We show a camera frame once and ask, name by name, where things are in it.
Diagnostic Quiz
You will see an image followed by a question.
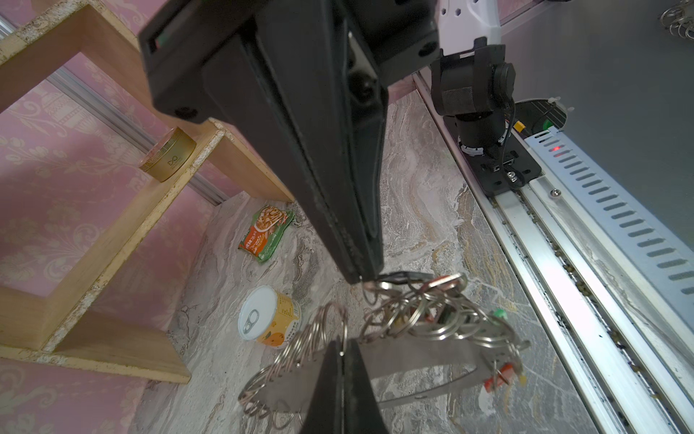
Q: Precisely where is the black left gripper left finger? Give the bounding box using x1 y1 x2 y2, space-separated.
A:
299 343 343 434

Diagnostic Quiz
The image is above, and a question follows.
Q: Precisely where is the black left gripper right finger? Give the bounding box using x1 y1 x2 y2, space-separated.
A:
343 339 389 434

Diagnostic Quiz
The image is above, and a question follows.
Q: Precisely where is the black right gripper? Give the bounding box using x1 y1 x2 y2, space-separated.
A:
137 1 439 284

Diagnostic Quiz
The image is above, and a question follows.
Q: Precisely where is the red key tag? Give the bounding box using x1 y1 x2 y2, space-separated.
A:
484 363 515 393

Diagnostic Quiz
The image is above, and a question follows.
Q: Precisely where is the black key tag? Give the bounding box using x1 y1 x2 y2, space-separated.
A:
377 271 435 285

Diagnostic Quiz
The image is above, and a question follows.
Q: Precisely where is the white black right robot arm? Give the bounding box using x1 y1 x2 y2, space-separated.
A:
138 1 520 284

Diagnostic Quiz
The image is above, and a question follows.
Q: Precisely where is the green orange food packet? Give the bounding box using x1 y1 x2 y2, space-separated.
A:
238 205 295 263

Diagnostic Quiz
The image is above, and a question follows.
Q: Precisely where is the wooden two-tier shelf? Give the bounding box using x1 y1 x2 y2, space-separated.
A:
0 0 296 384

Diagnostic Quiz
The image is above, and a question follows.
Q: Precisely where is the red round tin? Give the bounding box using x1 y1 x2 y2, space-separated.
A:
139 128 196 183

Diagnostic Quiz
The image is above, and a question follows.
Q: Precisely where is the right aluminium corner post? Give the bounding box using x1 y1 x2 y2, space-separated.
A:
1 14 230 205

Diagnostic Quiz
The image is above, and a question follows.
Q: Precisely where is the aluminium front rail base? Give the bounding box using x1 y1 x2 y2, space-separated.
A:
411 69 694 434

